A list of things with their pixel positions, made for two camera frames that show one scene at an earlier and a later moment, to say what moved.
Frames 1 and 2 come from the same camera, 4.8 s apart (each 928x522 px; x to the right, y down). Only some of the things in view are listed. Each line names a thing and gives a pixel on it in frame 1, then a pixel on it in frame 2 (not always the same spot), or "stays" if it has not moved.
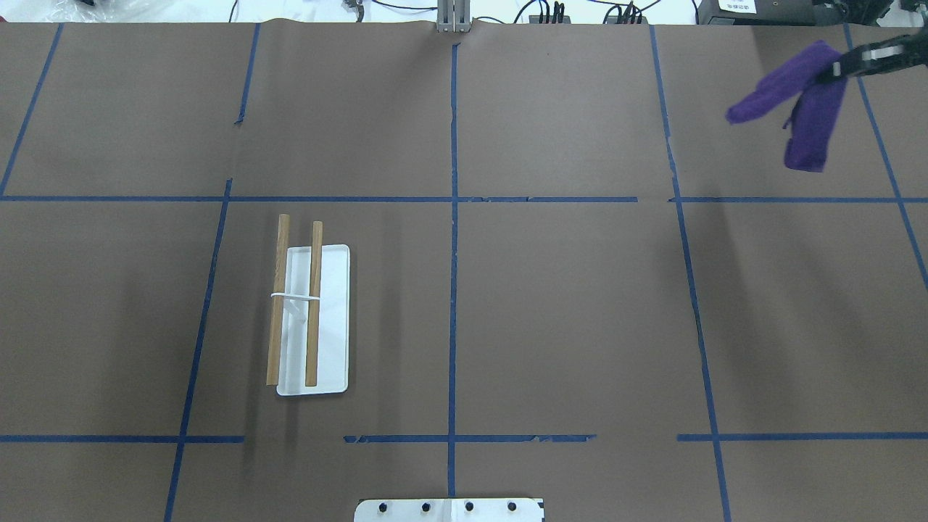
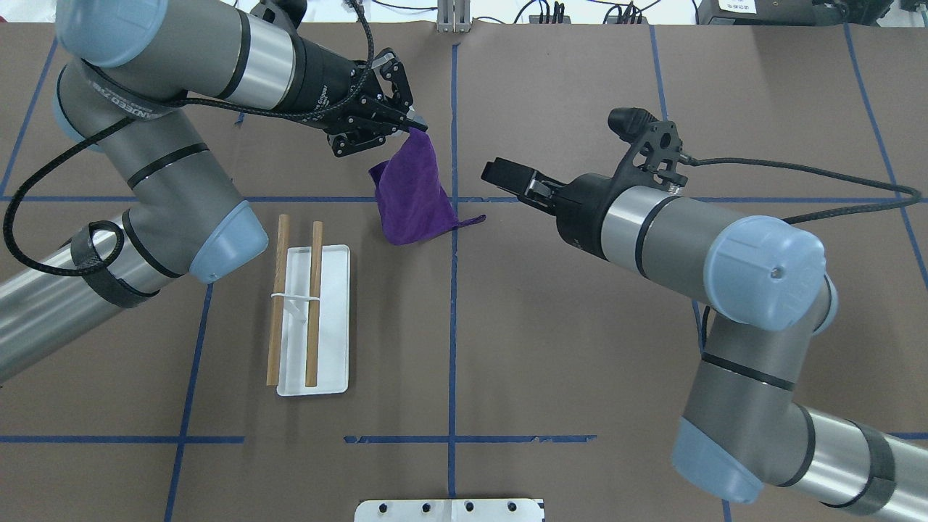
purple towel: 799,81 -> 413,204
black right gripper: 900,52 -> 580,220
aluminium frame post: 453,16 stays
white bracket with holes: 450,510 stays
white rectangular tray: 308,349 stays
